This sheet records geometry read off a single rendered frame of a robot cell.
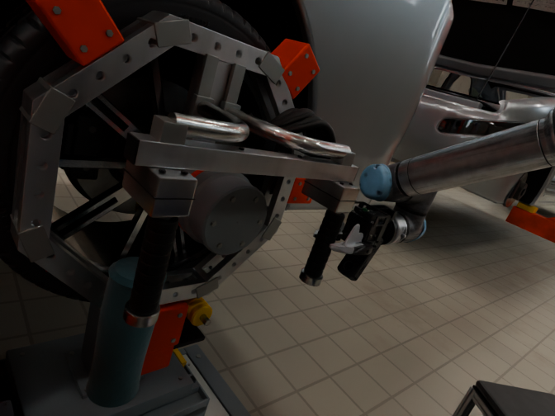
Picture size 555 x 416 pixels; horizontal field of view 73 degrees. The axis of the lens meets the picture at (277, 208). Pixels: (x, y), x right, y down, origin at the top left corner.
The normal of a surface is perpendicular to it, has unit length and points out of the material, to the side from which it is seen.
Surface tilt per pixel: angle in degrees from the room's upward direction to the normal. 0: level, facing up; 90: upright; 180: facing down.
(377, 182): 90
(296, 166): 90
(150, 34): 90
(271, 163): 90
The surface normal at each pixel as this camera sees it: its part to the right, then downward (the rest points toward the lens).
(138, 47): 0.64, 0.43
